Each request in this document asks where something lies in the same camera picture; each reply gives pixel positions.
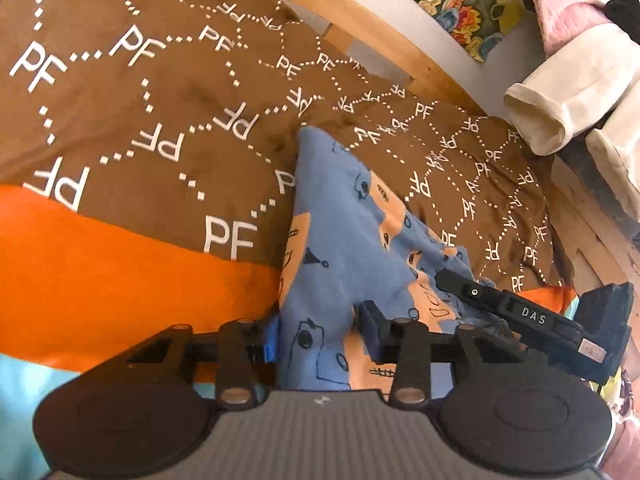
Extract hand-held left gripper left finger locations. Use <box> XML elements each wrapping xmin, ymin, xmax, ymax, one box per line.
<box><xmin>124</xmin><ymin>304</ymin><xmax>280</xmax><ymax>407</ymax></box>

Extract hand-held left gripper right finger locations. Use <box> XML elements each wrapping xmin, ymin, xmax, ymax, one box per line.
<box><xmin>359</xmin><ymin>299</ymin><xmax>522</xmax><ymax>408</ymax></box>

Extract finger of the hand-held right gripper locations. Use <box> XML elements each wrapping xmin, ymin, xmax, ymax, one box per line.
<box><xmin>433</xmin><ymin>268</ymin><xmax>524</xmax><ymax>344</ymax></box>

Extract blue orange printed pants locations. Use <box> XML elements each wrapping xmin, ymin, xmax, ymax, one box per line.
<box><xmin>276</xmin><ymin>125</ymin><xmax>527</xmax><ymax>392</ymax></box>

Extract yellow patterned cloth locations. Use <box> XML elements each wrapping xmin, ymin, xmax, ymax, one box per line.
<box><xmin>594</xmin><ymin>364</ymin><xmax>640</xmax><ymax>428</ymax></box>

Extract white fleece garment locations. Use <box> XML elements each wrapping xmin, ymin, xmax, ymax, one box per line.
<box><xmin>502</xmin><ymin>24</ymin><xmax>640</xmax><ymax>222</ymax></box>

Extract brown dotted-pattern blanket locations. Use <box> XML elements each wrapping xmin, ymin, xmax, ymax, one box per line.
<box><xmin>0</xmin><ymin>0</ymin><xmax>582</xmax><ymax>466</ymax></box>

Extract floral patterned cloth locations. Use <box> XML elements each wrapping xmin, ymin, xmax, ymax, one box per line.
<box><xmin>414</xmin><ymin>0</ymin><xmax>532</xmax><ymax>64</ymax></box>

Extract pink fleece garment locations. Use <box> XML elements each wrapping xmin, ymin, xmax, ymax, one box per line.
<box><xmin>521</xmin><ymin>0</ymin><xmax>619</xmax><ymax>57</ymax></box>

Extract dark cloth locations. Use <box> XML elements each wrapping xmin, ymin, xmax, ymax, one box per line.
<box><xmin>604</xmin><ymin>0</ymin><xmax>640</xmax><ymax>47</ymax></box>

